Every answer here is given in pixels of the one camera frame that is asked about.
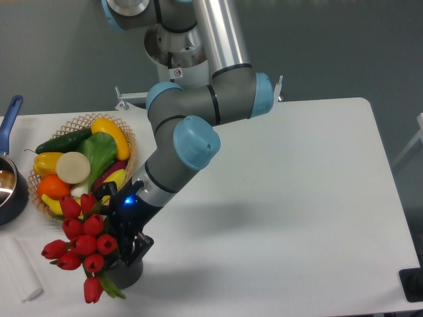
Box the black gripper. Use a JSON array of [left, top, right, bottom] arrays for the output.
[[92, 179, 163, 266]]

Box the red tulip bouquet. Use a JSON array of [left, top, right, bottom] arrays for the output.
[[41, 194, 126, 304]]

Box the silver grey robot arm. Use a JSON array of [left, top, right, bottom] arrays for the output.
[[102, 1, 275, 265]]

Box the dark grey ribbed vase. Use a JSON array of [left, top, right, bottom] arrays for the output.
[[105, 260, 143, 290]]

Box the yellow banana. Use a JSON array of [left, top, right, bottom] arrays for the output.
[[41, 169, 126, 215]]

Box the purple eggplant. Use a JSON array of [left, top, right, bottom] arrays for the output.
[[92, 160, 127, 190]]

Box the beige round onion slice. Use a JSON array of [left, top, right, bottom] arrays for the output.
[[56, 152, 91, 184]]

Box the green lettuce leaf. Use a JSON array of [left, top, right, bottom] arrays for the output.
[[71, 132, 117, 198]]

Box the orange fruit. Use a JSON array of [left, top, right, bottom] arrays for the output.
[[36, 175, 71, 200]]

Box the green cucumber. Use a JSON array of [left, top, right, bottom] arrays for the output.
[[25, 128, 92, 155]]

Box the yellow bell pepper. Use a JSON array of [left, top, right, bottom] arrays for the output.
[[33, 152, 63, 178]]

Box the woven wicker basket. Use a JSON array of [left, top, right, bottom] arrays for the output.
[[27, 113, 137, 218]]

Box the white rolled cloth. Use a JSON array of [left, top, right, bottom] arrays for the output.
[[1, 237, 44, 302]]

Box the black device at table edge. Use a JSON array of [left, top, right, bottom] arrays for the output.
[[399, 267, 422, 302]]

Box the dark pot with blue handle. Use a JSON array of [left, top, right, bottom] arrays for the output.
[[1, 95, 28, 226]]

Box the white metal base frame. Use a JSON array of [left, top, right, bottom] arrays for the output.
[[114, 75, 284, 111]]

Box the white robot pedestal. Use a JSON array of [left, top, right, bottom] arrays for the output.
[[144, 24, 210, 88]]

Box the white frame at right edge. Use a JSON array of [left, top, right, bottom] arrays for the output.
[[392, 113, 422, 170]]

